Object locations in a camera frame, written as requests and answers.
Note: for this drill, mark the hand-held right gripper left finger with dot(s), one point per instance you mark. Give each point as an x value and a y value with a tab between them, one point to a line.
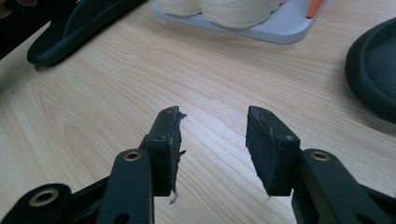
165	149

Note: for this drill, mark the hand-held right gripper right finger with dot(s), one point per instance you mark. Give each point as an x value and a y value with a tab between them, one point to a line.
271	155

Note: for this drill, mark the white shoe rack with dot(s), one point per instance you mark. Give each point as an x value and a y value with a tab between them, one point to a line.
280	31

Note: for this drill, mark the black flip-flop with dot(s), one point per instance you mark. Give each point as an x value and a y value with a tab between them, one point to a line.
376	71
81	25

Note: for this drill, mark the cream clog shoe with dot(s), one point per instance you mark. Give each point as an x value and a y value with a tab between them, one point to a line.
177	6
239	14

